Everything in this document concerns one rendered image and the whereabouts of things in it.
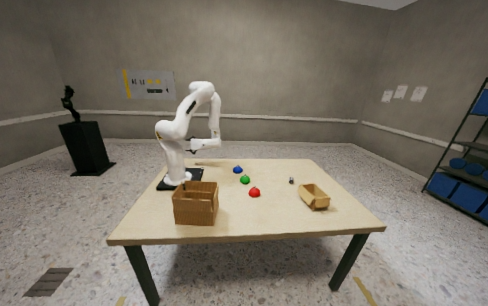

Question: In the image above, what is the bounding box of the green dome bell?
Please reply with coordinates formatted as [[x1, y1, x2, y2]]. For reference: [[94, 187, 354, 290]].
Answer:
[[240, 174, 250, 184]]

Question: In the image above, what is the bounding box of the red dome bell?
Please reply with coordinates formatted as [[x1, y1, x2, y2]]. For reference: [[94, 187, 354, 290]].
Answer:
[[248, 186, 260, 198]]

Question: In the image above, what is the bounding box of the blue dome bell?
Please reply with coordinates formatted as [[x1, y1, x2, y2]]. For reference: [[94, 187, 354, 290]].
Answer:
[[233, 164, 243, 174]]

